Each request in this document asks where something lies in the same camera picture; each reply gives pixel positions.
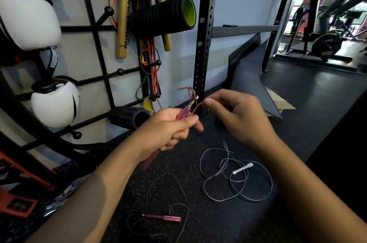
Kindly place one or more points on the person's right forearm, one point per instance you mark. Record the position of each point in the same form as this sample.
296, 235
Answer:
312, 194

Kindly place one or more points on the short gold stick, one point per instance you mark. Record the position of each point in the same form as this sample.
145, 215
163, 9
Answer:
166, 42

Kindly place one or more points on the black exercise machine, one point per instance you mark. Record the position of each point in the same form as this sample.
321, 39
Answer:
327, 42

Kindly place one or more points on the long gold stick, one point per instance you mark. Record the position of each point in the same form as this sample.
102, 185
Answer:
122, 16

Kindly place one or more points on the small black foam roller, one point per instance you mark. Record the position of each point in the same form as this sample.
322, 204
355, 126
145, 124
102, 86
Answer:
126, 116

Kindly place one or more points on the yellow resistance band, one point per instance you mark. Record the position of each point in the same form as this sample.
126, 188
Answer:
148, 106

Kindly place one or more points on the shiny silver bracket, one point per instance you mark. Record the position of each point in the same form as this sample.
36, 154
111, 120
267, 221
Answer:
67, 194

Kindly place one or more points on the black foam roller green core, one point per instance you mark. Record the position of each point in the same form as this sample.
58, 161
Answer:
160, 16

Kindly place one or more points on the person's left forearm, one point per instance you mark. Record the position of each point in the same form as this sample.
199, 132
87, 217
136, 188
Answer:
94, 194

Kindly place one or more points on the large white boxing glove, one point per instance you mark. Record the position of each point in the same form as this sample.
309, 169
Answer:
28, 16

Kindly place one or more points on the small black flat device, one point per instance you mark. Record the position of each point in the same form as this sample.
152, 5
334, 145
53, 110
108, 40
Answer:
230, 25

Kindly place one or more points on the grey folded floor mat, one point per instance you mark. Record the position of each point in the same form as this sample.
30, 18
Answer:
252, 85

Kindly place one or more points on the person's left hand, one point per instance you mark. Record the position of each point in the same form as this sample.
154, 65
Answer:
163, 131

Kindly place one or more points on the flat cardboard piece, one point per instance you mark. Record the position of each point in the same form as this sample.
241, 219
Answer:
282, 104

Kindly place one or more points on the person's right hand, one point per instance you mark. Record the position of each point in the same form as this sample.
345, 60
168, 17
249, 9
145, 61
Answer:
246, 119

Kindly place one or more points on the red resistance bands bundle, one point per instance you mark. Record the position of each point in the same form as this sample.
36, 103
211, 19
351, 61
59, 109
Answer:
154, 59

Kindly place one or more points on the small white boxing glove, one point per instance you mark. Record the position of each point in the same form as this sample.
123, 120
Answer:
54, 105

